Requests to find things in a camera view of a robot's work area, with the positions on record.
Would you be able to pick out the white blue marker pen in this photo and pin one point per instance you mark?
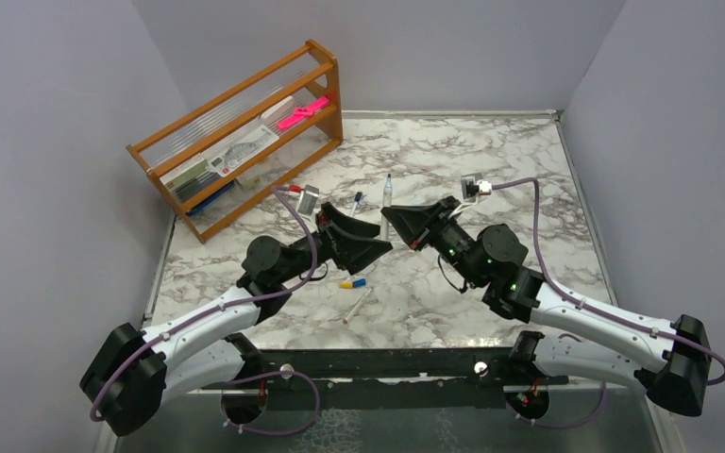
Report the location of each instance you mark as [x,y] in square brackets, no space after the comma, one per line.
[386,202]

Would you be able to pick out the green white book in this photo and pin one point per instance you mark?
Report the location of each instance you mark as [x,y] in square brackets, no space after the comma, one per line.
[188,178]

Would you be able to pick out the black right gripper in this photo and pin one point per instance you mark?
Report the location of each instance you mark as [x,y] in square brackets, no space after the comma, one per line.
[413,221]

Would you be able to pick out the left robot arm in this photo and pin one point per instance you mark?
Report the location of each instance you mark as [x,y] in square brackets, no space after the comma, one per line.
[134,370]

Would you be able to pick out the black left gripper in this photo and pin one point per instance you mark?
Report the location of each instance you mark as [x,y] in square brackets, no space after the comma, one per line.
[352,254]

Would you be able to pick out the yellow blue marker cap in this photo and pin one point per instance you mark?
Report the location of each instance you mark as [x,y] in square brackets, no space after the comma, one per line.
[353,284]

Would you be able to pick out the white calculator box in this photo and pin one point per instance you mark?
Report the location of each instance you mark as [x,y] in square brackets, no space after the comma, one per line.
[238,148]

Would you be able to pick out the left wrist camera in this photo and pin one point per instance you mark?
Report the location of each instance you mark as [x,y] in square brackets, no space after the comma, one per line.
[308,200]

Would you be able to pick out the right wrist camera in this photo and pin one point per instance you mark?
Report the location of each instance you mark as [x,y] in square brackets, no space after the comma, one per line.
[474,186]

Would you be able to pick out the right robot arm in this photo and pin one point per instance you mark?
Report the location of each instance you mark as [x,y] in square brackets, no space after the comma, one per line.
[667,359]

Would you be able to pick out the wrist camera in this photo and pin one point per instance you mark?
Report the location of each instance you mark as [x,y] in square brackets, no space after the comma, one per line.
[474,186]
[308,200]

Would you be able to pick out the pink plastic tool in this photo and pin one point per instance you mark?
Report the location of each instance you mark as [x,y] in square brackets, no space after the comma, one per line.
[302,113]

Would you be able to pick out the white red-tipped marker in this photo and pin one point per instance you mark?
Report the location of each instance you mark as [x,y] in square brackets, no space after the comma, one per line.
[357,306]

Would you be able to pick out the black mounting rail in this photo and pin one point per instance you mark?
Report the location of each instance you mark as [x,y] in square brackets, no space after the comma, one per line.
[373,379]

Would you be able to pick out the wooden shelf rack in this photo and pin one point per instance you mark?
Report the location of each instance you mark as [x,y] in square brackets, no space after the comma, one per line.
[309,72]

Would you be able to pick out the white eraser block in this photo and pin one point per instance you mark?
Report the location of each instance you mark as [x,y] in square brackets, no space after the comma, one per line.
[281,109]

